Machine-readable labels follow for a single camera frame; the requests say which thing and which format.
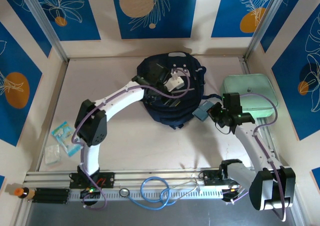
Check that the small blue box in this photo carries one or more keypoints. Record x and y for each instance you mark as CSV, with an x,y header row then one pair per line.
x,y
201,112

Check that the navy blue backpack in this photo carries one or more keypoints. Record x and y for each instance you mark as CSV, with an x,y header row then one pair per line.
x,y
175,116

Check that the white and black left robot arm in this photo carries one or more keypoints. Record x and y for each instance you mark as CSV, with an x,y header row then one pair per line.
x,y
120,98

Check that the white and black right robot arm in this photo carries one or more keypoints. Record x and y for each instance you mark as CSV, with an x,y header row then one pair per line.
x,y
250,141

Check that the clear white tissue pack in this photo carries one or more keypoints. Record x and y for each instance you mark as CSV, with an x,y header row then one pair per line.
x,y
52,154

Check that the mint green zip case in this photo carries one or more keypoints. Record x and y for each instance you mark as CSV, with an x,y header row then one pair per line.
x,y
262,96

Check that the blue stethoscope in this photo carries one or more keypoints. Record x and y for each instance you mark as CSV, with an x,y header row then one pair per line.
x,y
124,192

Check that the blue printed tissue packet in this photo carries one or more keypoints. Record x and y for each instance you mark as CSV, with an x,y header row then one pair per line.
x,y
65,138

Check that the aluminium side rail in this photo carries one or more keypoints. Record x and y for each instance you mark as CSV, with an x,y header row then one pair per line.
x,y
270,137

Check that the blue floral wall poster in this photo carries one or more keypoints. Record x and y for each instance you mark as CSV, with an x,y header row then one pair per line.
x,y
282,18
30,33
225,11
15,61
175,23
75,31
287,86

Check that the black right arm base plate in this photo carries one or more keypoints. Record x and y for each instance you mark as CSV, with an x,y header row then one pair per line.
x,y
210,178

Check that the aluminium front rail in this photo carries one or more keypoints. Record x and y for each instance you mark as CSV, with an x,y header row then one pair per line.
x,y
155,176

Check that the aluminium frame post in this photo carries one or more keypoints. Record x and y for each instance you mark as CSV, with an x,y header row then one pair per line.
x,y
264,23
45,23

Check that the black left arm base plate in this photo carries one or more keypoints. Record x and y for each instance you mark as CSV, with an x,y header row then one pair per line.
x,y
110,179

